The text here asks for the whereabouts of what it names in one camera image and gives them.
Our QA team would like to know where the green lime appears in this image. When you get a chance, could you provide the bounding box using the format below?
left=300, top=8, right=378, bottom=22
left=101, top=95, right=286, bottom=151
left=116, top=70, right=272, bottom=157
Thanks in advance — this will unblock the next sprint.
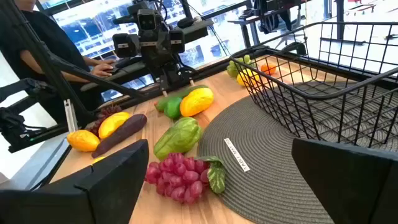
left=164, top=96, right=183, bottom=120

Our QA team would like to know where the small orange fruit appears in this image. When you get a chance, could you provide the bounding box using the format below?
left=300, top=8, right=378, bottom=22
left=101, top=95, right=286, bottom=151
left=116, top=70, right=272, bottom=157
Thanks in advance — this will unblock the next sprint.
left=260, top=62, right=277, bottom=76

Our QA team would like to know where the dark grey desk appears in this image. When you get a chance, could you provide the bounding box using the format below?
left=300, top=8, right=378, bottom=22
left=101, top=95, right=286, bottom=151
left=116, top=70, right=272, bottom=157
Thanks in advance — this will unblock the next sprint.
left=79, top=19, right=215, bottom=94

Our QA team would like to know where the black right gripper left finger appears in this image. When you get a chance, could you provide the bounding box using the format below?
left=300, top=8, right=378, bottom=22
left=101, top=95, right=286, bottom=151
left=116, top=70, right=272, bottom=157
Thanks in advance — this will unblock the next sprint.
left=0, top=139, right=150, bottom=224

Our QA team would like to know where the dark purple eggplant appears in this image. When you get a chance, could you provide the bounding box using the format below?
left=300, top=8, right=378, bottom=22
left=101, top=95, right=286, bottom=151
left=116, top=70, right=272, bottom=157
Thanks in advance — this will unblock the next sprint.
left=91, top=113, right=148, bottom=159

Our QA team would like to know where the pink grape bunch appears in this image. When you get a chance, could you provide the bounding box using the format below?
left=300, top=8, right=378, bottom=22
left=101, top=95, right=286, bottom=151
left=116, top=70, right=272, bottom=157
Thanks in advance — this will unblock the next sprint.
left=144, top=152, right=227, bottom=205

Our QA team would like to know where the black wire basket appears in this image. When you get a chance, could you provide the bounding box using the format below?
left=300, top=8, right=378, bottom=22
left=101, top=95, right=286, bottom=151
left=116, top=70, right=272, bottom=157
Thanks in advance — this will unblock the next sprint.
left=229, top=21, right=398, bottom=150

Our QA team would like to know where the person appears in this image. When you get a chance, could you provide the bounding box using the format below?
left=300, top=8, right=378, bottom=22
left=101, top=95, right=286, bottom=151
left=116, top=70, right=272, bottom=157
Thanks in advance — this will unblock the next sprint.
left=0, top=0, right=116, bottom=125

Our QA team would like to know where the dark red grape bunch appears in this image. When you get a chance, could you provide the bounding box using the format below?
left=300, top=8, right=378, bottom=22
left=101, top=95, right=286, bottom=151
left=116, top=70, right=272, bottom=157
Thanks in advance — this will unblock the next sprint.
left=88, top=104, right=123, bottom=138

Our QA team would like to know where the green starfruit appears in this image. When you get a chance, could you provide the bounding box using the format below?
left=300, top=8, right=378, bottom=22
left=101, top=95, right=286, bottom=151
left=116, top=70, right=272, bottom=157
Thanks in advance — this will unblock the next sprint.
left=153, top=116, right=203, bottom=161

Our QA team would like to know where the yellow mango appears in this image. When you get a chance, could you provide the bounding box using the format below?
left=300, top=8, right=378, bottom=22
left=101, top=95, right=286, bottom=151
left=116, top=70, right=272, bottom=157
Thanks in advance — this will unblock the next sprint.
left=98, top=111, right=131, bottom=140
left=180, top=87, right=215, bottom=118

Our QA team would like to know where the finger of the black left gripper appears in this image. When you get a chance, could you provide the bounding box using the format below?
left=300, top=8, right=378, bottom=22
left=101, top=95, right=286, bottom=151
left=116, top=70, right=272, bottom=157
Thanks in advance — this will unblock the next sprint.
left=170, top=29, right=186, bottom=54
left=113, top=33, right=140, bottom=58

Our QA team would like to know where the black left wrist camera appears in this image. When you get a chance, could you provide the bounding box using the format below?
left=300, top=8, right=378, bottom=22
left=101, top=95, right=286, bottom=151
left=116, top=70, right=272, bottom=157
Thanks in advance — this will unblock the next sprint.
left=136, top=8, right=157, bottom=32

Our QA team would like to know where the orange mango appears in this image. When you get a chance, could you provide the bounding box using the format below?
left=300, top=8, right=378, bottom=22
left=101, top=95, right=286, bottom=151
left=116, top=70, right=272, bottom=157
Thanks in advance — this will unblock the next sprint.
left=67, top=129, right=101, bottom=152

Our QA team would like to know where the grey round woven placemat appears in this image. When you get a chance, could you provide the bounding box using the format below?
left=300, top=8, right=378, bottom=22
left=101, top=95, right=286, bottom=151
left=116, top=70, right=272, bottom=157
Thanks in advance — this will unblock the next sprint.
left=197, top=81, right=398, bottom=224

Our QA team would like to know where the black background table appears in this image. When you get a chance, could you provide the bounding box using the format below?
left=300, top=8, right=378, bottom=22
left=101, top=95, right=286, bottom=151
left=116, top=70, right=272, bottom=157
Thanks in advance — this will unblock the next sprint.
left=226, top=0, right=308, bottom=47

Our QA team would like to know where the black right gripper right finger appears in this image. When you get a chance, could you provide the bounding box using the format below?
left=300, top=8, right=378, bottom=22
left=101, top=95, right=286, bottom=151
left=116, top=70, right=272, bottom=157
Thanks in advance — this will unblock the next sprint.
left=291, top=138, right=398, bottom=224

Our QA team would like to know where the yellow lemon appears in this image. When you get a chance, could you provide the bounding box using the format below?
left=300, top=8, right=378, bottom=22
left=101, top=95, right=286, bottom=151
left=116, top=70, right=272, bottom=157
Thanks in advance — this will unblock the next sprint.
left=236, top=68, right=261, bottom=87

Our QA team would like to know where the green grape bunch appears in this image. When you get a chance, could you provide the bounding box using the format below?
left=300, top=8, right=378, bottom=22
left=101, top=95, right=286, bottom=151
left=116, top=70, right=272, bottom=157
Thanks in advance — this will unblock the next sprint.
left=226, top=54, right=257, bottom=78

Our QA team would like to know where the white label strip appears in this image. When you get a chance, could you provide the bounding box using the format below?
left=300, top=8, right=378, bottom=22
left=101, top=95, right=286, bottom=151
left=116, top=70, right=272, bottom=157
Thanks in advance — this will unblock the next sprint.
left=223, top=138, right=251, bottom=172

